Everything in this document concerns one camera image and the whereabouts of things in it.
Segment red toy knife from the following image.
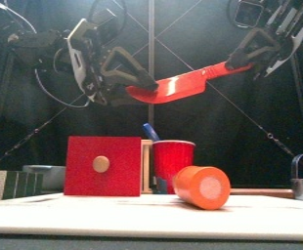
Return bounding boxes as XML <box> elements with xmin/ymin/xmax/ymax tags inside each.
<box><xmin>125</xmin><ymin>61</ymin><xmax>256</xmax><ymax>105</ymax></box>

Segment blue pen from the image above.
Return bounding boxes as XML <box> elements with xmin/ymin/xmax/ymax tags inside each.
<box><xmin>141</xmin><ymin>122</ymin><xmax>161</xmax><ymax>143</ymax></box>

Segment metal frame pole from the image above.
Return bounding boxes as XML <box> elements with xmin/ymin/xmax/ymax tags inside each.
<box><xmin>146</xmin><ymin>0</ymin><xmax>156</xmax><ymax>127</ymax></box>

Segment white cutting board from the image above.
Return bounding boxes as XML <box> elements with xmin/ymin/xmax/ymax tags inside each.
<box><xmin>0</xmin><ymin>192</ymin><xmax>303</xmax><ymax>242</ymax></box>

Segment orange toy carrot piece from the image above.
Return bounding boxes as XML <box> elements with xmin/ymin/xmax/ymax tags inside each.
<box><xmin>172</xmin><ymin>165</ymin><xmax>232</xmax><ymax>211</ymax></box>

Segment wooden board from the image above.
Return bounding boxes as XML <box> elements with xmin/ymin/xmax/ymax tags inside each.
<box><xmin>228</xmin><ymin>187</ymin><xmax>294</xmax><ymax>199</ymax></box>

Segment red box with knob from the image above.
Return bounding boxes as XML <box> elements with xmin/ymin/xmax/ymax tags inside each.
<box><xmin>62</xmin><ymin>135</ymin><xmax>144</xmax><ymax>197</ymax></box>

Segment red plastic cup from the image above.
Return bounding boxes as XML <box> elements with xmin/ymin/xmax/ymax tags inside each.
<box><xmin>150</xmin><ymin>139</ymin><xmax>197</xmax><ymax>195</ymax></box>

